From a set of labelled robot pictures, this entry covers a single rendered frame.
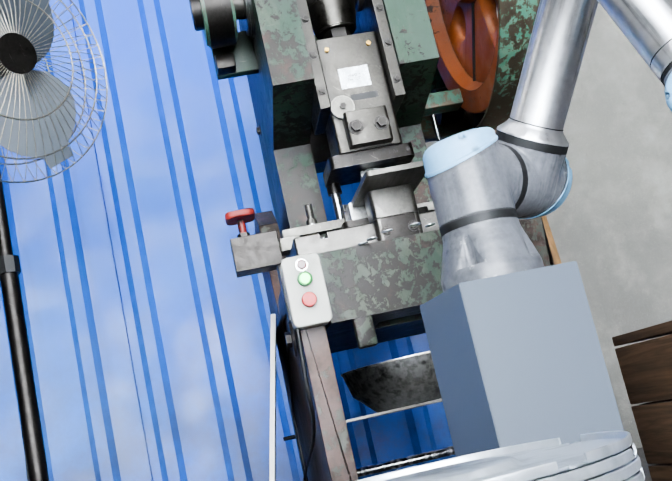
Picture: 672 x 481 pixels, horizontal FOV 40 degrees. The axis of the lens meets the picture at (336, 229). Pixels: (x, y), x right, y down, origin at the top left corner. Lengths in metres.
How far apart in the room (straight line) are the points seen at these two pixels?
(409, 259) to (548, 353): 0.67
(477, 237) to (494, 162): 0.12
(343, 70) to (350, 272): 0.53
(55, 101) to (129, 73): 1.12
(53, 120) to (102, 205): 0.99
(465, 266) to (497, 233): 0.06
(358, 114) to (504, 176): 0.78
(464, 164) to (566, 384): 0.34
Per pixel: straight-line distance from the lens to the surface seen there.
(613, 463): 0.64
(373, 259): 1.88
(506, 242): 1.32
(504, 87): 2.14
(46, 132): 2.36
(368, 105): 2.14
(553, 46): 1.45
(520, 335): 1.27
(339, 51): 2.18
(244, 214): 1.85
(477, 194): 1.33
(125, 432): 3.20
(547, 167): 1.46
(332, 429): 1.77
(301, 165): 2.34
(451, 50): 2.63
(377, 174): 1.86
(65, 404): 3.24
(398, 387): 1.96
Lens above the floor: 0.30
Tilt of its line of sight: 12 degrees up
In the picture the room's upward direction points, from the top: 13 degrees counter-clockwise
